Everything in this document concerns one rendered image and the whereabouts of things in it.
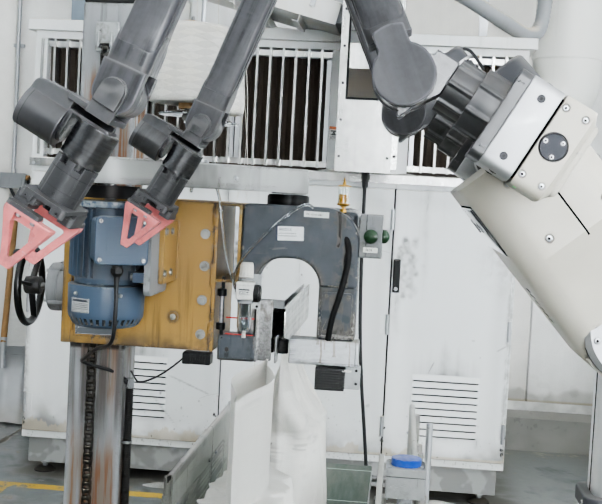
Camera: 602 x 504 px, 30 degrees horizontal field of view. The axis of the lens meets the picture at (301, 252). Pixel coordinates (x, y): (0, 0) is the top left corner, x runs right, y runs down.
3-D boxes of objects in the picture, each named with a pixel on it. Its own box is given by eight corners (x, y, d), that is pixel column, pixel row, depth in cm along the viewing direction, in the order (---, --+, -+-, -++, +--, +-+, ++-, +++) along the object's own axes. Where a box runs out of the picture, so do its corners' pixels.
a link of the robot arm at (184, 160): (203, 152, 198) (208, 153, 204) (170, 131, 199) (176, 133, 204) (182, 185, 199) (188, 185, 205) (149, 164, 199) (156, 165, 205)
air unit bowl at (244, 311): (249, 333, 229) (251, 303, 229) (235, 332, 230) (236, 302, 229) (251, 331, 232) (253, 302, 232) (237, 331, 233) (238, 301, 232)
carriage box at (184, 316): (211, 352, 235) (218, 202, 233) (53, 342, 238) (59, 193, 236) (229, 337, 260) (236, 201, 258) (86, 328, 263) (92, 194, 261)
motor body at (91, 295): (133, 332, 217) (139, 202, 215) (56, 327, 218) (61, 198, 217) (151, 323, 232) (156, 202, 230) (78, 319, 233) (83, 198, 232)
